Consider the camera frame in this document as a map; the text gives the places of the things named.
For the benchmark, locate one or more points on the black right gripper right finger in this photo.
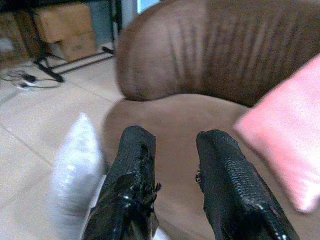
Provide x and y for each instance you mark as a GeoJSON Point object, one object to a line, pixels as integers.
{"type": "Point", "coordinates": [235, 180]}

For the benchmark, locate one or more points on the black metal table frame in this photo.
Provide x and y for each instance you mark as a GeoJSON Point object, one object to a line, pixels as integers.
{"type": "Point", "coordinates": [50, 60]}

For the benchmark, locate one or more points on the brown cardboard box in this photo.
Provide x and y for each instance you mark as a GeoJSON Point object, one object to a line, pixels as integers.
{"type": "Point", "coordinates": [67, 27]}

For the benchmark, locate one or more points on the pink pillow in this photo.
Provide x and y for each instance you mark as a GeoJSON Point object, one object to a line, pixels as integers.
{"type": "Point", "coordinates": [287, 130]}

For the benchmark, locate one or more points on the brown sofa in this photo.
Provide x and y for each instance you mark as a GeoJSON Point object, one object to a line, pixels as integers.
{"type": "Point", "coordinates": [200, 75]}

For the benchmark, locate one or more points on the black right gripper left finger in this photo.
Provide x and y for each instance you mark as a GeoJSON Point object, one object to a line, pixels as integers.
{"type": "Point", "coordinates": [130, 175]}

